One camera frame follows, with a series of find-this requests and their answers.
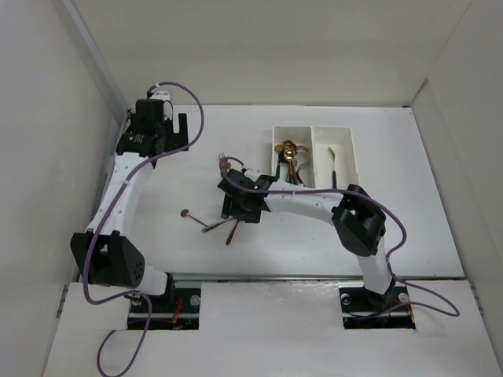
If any copper fork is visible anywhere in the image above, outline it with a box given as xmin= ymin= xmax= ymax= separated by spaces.
xmin=218 ymin=153 xmax=230 ymax=175
xmin=226 ymin=220 xmax=240 ymax=246

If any silver spoon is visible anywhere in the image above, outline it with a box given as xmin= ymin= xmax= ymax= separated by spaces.
xmin=201 ymin=218 xmax=233 ymax=233

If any gold spoon green handle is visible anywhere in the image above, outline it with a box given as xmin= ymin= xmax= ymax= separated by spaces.
xmin=275 ymin=154 xmax=282 ymax=179

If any small copper teaspoon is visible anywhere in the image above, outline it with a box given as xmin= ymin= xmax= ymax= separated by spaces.
xmin=180 ymin=209 xmax=208 ymax=227

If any copper round spoon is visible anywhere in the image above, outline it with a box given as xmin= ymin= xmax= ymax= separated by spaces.
xmin=283 ymin=141 xmax=299 ymax=185

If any gold fork green handle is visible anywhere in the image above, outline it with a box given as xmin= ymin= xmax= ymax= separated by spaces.
xmin=327 ymin=145 xmax=338 ymax=189

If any black ladle spoon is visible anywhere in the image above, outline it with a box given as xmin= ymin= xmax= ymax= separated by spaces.
xmin=278 ymin=152 xmax=304 ymax=185

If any white ceramic spoon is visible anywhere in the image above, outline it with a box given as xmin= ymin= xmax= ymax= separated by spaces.
xmin=294 ymin=145 xmax=310 ymax=173

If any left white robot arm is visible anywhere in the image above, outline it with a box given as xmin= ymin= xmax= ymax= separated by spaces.
xmin=70 ymin=92 xmax=189 ymax=312

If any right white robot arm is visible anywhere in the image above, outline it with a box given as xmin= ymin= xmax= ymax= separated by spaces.
xmin=218 ymin=169 xmax=393 ymax=309

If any white left container bin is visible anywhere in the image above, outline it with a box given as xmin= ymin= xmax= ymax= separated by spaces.
xmin=272 ymin=126 xmax=315 ymax=188

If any white container bin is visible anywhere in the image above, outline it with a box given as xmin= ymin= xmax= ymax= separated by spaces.
xmin=312 ymin=126 xmax=359 ymax=189
xmin=272 ymin=126 xmax=315 ymax=188

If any white right container bin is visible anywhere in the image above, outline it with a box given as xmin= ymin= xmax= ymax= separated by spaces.
xmin=312 ymin=126 xmax=359 ymax=189

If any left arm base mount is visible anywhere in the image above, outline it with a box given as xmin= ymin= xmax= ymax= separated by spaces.
xmin=127 ymin=280 xmax=202 ymax=331

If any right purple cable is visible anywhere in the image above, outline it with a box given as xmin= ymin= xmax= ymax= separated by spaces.
xmin=222 ymin=156 xmax=461 ymax=318

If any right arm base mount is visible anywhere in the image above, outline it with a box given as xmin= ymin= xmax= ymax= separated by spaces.
xmin=339 ymin=282 xmax=416 ymax=330

